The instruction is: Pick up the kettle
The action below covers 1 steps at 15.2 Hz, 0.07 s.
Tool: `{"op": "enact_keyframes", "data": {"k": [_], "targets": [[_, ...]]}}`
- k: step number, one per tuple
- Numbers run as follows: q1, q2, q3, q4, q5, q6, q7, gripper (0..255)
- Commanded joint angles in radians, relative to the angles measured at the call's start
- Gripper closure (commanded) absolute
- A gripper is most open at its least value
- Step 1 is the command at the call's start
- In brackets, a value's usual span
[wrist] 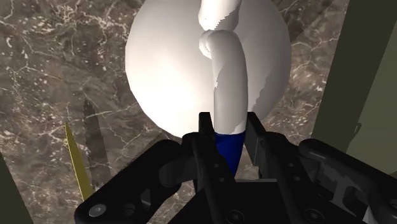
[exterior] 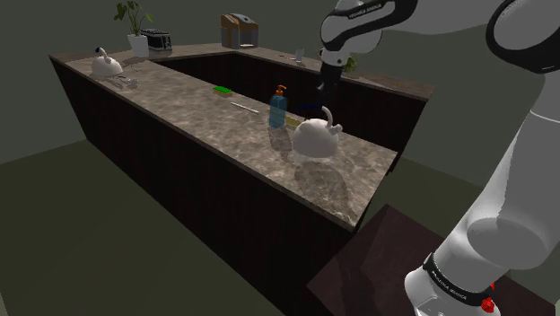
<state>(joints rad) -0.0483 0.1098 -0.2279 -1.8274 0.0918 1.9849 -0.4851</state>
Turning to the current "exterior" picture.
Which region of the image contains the white kettle with blue knob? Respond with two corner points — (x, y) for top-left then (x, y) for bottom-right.
(90, 46), (125, 80)

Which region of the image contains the green plant in white pot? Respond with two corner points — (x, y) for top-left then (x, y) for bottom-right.
(114, 0), (155, 59)

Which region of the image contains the dark kitchen counter cabinet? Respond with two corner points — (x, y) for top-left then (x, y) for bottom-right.
(48, 42), (436, 316)

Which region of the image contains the blue soap bottle orange pump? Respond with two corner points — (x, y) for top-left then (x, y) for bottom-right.
(267, 83), (289, 130)

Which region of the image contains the white knife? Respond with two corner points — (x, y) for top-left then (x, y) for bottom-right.
(229, 101), (261, 115)

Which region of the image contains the white kettle with curved handle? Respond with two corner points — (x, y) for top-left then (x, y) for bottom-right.
(291, 105), (344, 160)

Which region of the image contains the dark red-brown robot stand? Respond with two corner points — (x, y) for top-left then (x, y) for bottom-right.
(306, 203), (557, 316)

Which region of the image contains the grey cutlery piece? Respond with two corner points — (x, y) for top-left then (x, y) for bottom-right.
(106, 75), (141, 91)

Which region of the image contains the brown grey coffee machine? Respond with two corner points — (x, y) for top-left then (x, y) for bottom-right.
(220, 12), (260, 50)

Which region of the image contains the black silver toaster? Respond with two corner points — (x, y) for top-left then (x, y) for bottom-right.
(140, 28), (173, 53)

